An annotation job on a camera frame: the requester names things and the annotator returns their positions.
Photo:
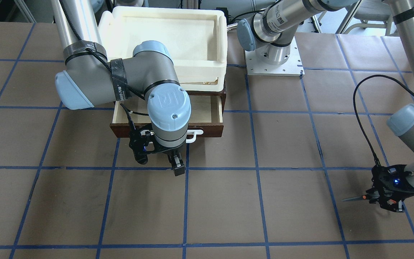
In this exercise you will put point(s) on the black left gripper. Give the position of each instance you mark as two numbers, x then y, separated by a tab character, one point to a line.
406	187

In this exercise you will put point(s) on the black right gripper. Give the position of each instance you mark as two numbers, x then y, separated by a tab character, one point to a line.
175	157

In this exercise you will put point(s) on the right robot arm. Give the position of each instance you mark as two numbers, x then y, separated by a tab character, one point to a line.
145	86

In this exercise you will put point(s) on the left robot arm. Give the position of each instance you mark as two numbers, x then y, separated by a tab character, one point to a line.
275	27

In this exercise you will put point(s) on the dark brown wooden cabinet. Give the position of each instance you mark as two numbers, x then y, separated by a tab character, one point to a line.
222	94

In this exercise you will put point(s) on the white plastic tray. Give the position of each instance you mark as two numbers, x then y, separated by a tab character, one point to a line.
196	40

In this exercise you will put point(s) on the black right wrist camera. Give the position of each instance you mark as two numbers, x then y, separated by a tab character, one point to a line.
137	144

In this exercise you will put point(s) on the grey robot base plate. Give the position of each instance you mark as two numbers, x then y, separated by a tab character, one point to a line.
273	60

